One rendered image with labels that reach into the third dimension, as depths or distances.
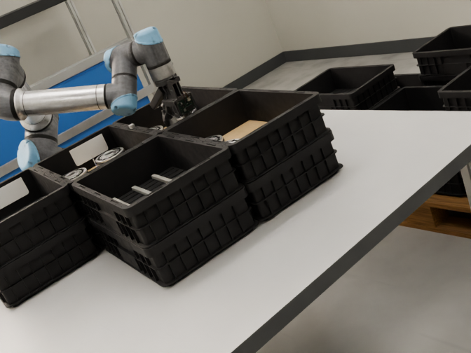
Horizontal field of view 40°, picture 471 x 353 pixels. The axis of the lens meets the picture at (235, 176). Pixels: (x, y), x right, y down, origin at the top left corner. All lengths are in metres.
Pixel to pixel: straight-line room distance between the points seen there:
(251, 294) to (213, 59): 4.35
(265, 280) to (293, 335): 1.02
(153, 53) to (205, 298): 0.79
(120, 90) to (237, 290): 0.76
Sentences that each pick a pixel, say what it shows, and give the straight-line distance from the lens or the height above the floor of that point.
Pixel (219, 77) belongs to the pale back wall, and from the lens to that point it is 5.66.
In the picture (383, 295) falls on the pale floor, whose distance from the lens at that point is 2.47.
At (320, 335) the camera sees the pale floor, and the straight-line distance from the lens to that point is 2.38.
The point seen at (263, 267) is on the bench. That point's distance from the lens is 1.47.
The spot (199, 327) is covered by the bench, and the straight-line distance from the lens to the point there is 1.37.
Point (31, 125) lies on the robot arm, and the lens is 2.40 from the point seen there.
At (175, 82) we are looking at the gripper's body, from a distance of 1.94.
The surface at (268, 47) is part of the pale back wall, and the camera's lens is 6.00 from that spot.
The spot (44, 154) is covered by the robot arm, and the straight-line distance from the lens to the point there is 2.39.
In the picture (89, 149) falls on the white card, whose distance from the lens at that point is 2.23.
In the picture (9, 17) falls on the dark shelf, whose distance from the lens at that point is 3.99.
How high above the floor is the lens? 1.42
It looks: 21 degrees down
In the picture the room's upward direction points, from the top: 22 degrees counter-clockwise
